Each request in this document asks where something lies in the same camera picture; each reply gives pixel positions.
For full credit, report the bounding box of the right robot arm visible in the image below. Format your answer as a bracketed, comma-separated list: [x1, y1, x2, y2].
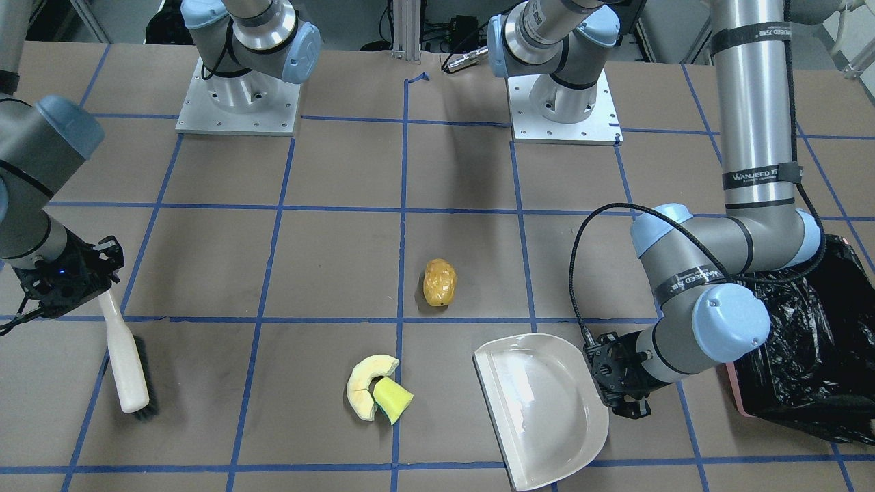
[1, 1, 124, 334]

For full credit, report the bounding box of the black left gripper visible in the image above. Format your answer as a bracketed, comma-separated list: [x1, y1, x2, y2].
[582, 332, 652, 418]

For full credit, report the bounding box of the yellow green sponge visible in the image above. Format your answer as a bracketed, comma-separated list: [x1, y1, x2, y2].
[372, 377, 414, 426]

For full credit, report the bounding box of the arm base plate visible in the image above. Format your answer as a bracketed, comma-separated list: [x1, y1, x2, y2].
[175, 59, 302, 137]
[506, 72, 624, 146]

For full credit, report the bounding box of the pale pumpkin slice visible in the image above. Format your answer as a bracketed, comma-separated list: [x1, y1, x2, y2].
[346, 354, 401, 422]

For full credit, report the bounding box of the yellow potato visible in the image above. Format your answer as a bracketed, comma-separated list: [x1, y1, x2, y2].
[422, 258, 457, 306]

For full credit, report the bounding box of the aluminium frame post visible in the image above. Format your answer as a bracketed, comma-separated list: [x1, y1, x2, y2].
[391, 0, 422, 64]

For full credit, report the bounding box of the bin with black bag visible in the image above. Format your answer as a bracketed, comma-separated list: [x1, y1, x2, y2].
[726, 234, 874, 445]

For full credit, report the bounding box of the cream hand brush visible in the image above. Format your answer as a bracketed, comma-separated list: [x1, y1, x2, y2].
[98, 290, 159, 422]

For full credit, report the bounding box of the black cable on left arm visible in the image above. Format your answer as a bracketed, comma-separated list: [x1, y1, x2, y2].
[569, 0, 828, 346]

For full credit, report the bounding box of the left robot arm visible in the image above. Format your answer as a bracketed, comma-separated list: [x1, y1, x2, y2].
[582, 1, 823, 418]

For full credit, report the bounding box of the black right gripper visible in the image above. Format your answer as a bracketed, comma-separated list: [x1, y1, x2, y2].
[12, 236, 124, 320]

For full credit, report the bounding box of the beige plastic dustpan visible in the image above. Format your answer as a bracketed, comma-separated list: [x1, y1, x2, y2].
[472, 333, 610, 491]

